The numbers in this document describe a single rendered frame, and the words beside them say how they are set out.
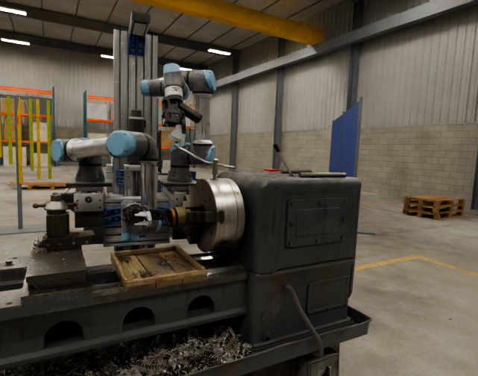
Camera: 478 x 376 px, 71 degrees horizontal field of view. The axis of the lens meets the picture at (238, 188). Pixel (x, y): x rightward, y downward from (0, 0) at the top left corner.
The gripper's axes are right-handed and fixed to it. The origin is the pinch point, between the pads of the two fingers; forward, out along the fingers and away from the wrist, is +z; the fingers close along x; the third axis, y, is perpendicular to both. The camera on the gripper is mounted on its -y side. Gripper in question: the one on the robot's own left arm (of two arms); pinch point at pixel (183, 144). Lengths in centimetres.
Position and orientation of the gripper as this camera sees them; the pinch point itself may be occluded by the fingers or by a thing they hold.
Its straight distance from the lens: 144.4
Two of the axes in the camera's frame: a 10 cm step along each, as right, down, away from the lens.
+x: 4.7, -2.0, -8.6
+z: 1.1, 9.8, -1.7
